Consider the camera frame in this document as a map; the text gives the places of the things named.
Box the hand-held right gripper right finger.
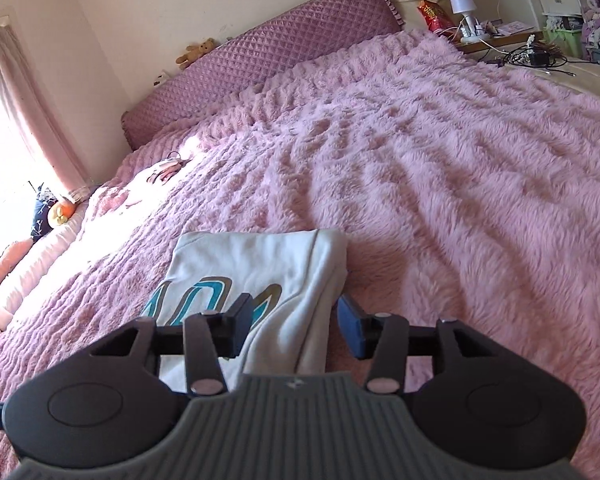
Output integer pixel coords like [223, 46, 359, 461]
[337, 294, 486, 393]

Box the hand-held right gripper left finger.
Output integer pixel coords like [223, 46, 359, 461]
[90, 296, 254, 396]

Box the white sweatshirt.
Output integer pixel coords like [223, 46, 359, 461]
[140, 229, 349, 393]

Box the pink fluffy blanket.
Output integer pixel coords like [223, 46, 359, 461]
[0, 27, 600, 480]

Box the small pink garment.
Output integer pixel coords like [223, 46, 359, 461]
[147, 157, 192, 185]

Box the white pillow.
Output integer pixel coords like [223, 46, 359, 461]
[0, 205, 88, 311]

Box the orange plush toy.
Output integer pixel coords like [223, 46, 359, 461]
[47, 199, 77, 229]

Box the dark blue patterned cushion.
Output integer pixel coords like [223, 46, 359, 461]
[30, 185, 62, 242]

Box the pink plush cushion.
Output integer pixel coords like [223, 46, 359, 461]
[0, 239, 35, 303]

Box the brown teddy bear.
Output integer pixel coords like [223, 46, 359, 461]
[175, 37, 217, 71]

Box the purple quilted headboard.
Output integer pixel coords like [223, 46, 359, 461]
[121, 0, 402, 152]

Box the pink curtain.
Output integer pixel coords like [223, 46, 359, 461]
[0, 22, 89, 202]

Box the red snack bag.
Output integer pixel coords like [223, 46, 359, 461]
[417, 0, 457, 34]

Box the wooden nightstand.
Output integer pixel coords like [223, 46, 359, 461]
[452, 20, 548, 54]

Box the white table lamp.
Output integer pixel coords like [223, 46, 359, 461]
[450, 0, 477, 33]

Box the green storage bin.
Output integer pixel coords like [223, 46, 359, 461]
[545, 27, 584, 59]

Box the black cable bundle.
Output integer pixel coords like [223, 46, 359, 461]
[500, 42, 571, 72]

